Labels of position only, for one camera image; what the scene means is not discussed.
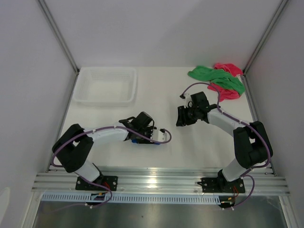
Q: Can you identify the white plastic basket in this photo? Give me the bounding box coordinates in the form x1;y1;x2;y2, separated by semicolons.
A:
73;67;138;107

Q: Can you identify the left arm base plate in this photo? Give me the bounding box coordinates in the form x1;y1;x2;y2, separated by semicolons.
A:
75;176;118;191

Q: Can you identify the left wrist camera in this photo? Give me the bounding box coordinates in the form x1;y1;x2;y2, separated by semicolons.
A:
151;129;167;144

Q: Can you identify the aluminium frame post right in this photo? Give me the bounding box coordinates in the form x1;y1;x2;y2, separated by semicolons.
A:
243;0;291;75

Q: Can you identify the aluminium front rail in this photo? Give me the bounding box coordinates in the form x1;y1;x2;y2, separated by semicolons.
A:
31;167;290;196

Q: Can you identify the aluminium frame post left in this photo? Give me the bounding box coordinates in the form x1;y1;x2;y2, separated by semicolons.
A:
36;0;79;75

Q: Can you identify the aluminium frame rail right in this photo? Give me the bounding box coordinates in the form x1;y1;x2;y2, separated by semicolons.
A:
241;74;277;177

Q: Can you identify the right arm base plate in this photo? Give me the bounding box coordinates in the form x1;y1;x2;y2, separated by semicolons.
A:
197;177;246;193

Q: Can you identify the pink towel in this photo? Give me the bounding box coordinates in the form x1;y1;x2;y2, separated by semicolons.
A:
208;63;245;102

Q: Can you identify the slotted cable duct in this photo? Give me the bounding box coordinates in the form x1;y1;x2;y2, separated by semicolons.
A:
41;192;220;205

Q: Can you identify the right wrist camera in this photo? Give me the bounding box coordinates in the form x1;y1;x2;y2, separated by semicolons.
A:
180;93;192;107

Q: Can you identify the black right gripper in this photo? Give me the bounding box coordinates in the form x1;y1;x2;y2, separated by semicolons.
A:
176;104;199;127

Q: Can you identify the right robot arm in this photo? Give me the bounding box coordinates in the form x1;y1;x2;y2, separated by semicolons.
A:
176;92;273;192

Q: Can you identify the green towel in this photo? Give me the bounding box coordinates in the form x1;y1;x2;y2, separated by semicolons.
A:
188;66;245;95

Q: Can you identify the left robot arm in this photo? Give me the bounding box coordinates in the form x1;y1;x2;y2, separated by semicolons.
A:
52;112;154;190

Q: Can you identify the blue towel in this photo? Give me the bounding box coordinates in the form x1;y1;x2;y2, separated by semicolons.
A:
131;139;159;145

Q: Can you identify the aluminium frame post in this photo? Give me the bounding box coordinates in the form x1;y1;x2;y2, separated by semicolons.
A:
36;0;79;75
243;0;291;75

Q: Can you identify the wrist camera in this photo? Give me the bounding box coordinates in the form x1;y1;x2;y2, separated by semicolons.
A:
180;93;192;107
151;129;167;144

